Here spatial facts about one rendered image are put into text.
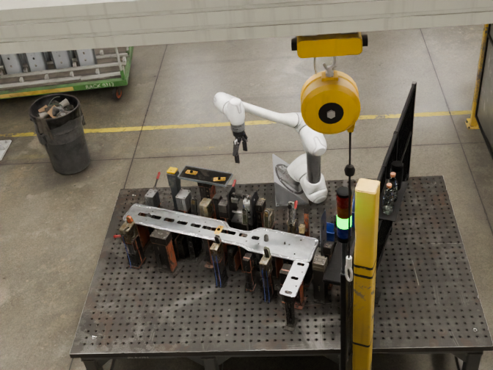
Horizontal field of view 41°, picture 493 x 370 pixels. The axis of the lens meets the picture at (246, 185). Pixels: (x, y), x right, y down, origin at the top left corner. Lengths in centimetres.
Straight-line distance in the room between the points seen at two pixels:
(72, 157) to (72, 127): 35
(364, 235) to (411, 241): 150
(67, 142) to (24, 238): 105
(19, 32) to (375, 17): 81
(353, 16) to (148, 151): 560
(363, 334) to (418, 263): 94
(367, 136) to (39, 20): 553
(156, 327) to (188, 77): 448
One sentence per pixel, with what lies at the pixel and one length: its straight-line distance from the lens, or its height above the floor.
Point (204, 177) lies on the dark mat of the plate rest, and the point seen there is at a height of 116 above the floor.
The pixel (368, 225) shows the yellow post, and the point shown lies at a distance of 319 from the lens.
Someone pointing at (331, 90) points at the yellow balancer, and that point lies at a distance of 159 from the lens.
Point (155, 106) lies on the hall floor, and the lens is 771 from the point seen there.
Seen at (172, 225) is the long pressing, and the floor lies 100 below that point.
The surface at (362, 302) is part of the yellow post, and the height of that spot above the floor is 124.
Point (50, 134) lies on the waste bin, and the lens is 659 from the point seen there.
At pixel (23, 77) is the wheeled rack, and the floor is 28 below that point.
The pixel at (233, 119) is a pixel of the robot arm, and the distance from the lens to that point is 402.
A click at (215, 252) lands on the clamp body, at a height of 102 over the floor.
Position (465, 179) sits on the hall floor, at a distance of 642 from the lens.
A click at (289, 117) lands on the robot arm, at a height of 161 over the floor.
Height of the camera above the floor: 396
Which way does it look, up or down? 39 degrees down
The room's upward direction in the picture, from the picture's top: 7 degrees counter-clockwise
